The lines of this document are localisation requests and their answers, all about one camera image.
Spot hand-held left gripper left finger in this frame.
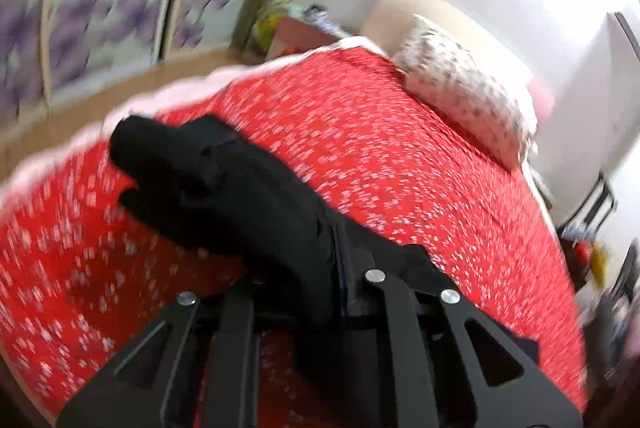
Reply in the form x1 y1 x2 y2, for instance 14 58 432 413
55 280 262 428

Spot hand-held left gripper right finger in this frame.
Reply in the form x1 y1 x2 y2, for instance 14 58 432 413
345 253 584 428

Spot black pants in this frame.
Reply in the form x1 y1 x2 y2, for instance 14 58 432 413
107 114 453 428

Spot red floral bedspread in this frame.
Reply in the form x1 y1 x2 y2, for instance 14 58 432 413
0 43 589 428

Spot yellow plush toy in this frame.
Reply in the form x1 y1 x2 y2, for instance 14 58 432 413
590 244 614 289

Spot white patterned pillow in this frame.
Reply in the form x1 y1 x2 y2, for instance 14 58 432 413
392 14 539 172

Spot black wooden chair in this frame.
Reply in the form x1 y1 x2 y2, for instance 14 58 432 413
557 173 617 259

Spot pink nightstand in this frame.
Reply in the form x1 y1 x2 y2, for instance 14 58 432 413
270 5 351 60

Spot clutter on nightstand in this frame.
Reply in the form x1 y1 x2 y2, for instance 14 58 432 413
302 3 342 34

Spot cream headboard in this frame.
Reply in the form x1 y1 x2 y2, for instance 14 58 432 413
360 0 556 119

